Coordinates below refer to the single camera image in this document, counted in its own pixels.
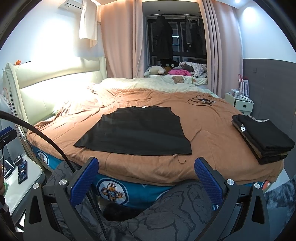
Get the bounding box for black sleeveless shirt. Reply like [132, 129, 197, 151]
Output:
[74, 106, 192, 156]

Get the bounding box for stack of folded dark clothes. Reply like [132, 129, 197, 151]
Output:
[232, 114, 295, 165]

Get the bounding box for blue patterned bed sheet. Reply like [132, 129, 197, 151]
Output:
[28, 142, 271, 210]

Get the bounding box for smartphone with lit screen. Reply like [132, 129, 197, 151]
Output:
[18, 160, 28, 184]

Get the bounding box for white side table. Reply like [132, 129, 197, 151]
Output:
[4, 155, 46, 225]

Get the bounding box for grey lion print trousers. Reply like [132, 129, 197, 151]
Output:
[46, 161, 223, 241]

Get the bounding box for cream padded headboard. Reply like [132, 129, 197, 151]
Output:
[2, 56, 107, 125]

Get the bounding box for brown bed blanket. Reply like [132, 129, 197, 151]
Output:
[35, 87, 283, 186]

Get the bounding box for white nightstand right of bed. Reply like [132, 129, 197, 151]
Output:
[224, 93, 254, 115]

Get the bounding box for cream bed sheet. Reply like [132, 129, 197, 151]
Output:
[89, 75, 208, 93]

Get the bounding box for striped gift bag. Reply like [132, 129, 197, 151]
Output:
[238, 74, 249, 98]

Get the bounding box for brown teddy bear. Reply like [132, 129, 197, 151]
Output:
[172, 75, 184, 84]

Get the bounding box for pink garment on bed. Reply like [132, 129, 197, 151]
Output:
[168, 69, 192, 76]

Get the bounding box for cream plush toy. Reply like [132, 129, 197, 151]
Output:
[144, 65, 165, 77]

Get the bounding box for white hanging garment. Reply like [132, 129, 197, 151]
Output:
[79, 0, 98, 48]

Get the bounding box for dark hanging coat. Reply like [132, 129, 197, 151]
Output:
[154, 15, 173, 61]

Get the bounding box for left pink curtain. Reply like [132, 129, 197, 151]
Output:
[101, 1, 144, 78]

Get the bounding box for pink curtain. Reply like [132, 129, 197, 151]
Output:
[101, 1, 144, 78]
[197, 0, 243, 98]

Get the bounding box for right pink curtain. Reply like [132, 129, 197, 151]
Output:
[197, 0, 243, 98]

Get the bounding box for black cable to gripper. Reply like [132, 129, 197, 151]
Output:
[0, 110, 110, 241]

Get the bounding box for black cable coil on bed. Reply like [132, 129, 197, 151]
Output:
[187, 94, 217, 107]

